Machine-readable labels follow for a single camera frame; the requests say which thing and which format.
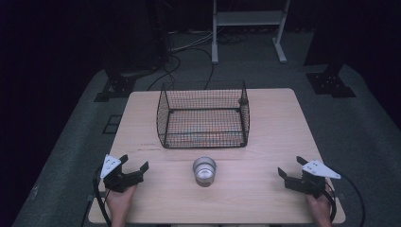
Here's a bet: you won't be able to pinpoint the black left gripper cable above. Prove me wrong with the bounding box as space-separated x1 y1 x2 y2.
92 166 113 227

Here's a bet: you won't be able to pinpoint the white metal table frame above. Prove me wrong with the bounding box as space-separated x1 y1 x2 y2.
211 0 291 65

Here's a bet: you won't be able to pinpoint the white floor cables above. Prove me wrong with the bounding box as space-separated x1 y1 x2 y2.
169 30 216 53

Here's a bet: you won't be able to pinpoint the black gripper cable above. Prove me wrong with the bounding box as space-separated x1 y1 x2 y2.
92 166 113 227
324 171 367 227

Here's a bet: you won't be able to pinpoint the person's right hand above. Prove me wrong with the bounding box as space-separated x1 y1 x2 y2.
306 191 334 227

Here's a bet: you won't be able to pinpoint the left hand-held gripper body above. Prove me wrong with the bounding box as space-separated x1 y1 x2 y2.
99 153 145 194

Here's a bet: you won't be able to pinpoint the tangled black floor cables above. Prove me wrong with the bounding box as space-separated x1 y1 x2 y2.
217 31 250 45

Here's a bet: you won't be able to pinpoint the shiny metal cup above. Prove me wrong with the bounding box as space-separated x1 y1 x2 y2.
192 155 218 188

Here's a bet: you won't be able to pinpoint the person's left hand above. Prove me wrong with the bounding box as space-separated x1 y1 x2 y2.
105 183 138 227

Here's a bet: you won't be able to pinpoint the black wire mesh basket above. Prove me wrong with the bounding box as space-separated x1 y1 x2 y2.
155 80 251 150

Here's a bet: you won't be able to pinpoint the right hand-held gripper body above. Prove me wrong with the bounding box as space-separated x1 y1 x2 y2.
283 159 342 200

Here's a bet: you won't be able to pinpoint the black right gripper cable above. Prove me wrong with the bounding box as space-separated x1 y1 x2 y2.
324 171 367 227

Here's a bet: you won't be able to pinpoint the black floor cable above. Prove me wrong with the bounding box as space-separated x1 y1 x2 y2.
176 46 216 91
146 46 183 92

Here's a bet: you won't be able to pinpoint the black stand base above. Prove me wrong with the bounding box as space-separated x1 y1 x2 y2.
93 64 138 103
305 62 357 99

